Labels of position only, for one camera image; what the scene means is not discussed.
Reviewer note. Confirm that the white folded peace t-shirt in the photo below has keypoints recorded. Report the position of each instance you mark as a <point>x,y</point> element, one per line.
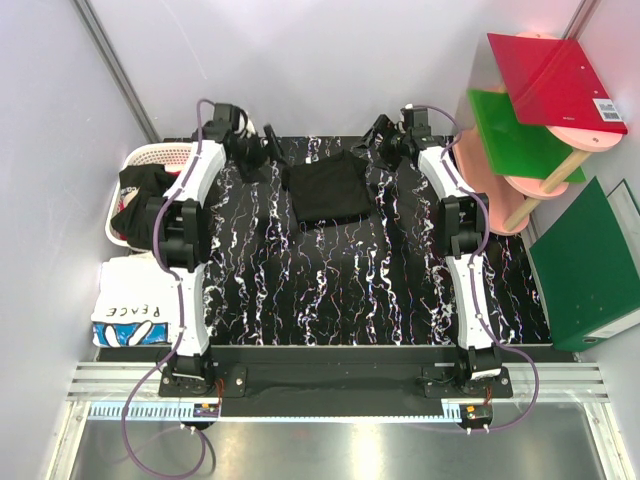
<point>137,302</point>

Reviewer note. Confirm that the light green plastic folder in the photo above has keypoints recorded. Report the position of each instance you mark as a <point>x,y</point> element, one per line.
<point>514,149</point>

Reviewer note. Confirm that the white plastic laundry basket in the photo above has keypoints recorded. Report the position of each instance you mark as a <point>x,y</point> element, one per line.
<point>172,155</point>

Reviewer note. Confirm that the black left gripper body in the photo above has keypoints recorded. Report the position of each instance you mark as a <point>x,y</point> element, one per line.
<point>250,156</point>

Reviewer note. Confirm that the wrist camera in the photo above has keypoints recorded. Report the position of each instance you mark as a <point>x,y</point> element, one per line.
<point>415,118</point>
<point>230,119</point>

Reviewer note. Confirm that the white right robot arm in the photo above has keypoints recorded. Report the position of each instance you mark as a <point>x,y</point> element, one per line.
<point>462,233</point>

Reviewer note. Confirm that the aluminium frame rail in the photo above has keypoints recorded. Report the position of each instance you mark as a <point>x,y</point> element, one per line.
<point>100,389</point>

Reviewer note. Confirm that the black printed t-shirt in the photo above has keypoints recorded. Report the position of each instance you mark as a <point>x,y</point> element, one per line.
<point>332,189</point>

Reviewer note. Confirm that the red plastic folder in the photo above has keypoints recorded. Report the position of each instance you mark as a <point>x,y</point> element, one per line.
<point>551,82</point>

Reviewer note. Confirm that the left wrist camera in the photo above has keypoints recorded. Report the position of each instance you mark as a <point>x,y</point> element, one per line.
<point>230,119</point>

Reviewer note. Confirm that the dark green ring binder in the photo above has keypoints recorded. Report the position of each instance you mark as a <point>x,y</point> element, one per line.
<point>587,274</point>

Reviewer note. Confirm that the pink wooden tiered shelf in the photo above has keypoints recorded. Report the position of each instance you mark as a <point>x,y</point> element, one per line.
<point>513,199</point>

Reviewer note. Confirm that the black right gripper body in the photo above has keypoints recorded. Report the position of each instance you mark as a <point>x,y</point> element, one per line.
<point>391,149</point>

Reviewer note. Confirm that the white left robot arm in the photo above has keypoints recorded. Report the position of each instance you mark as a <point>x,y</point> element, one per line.
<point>180,239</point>

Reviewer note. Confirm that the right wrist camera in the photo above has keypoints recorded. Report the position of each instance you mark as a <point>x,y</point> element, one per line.
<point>415,118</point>

